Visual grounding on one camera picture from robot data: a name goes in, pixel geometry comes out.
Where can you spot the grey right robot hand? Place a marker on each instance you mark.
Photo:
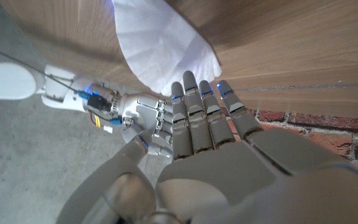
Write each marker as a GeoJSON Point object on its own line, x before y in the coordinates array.
{"type": "Point", "coordinates": [145, 112]}

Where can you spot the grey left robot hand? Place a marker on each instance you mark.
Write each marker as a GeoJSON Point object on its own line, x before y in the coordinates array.
{"type": "Point", "coordinates": [228, 180]}

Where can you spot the white paper coffee filter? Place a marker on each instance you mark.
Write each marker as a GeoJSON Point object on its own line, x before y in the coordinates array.
{"type": "Point", "coordinates": [160, 46]}

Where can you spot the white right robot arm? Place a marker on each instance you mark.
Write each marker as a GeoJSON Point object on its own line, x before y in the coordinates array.
{"type": "Point", "coordinates": [11, 82]}

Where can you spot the red brick printed backdrop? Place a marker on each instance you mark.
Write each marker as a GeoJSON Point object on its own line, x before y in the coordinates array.
{"type": "Point", "coordinates": [322, 130]}

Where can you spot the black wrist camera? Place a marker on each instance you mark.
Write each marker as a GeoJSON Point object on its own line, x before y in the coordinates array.
{"type": "Point", "coordinates": [99, 102]}

